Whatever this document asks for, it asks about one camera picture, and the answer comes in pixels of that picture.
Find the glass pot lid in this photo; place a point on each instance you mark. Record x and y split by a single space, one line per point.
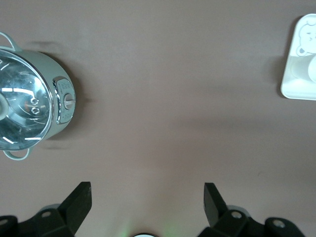
24 111

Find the brown table mat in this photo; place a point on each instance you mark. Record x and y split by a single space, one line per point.
160 98

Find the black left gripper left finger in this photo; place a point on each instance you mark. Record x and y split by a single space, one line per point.
74 209

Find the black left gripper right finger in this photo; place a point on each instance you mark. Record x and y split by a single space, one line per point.
217 212

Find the cream tray with bear print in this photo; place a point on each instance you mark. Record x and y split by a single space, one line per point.
293 89

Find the grey-green electric cooking pot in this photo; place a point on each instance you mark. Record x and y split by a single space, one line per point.
49 66

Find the cream paper cup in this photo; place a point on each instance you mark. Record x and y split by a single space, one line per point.
311 69

